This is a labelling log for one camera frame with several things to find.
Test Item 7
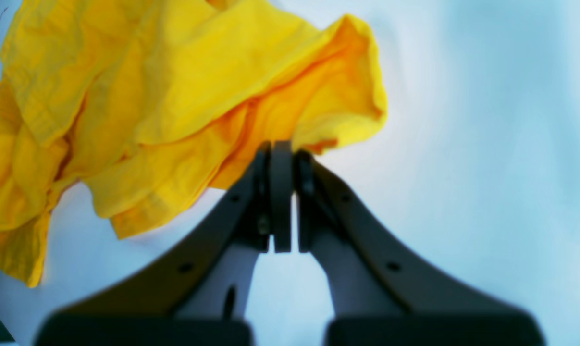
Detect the orange t-shirt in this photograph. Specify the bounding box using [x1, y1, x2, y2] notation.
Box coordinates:
[0, 0, 387, 287]

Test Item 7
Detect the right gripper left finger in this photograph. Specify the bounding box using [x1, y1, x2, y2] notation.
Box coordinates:
[35, 141, 293, 346]

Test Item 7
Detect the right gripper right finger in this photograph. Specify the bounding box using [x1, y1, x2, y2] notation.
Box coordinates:
[294, 151, 545, 346]

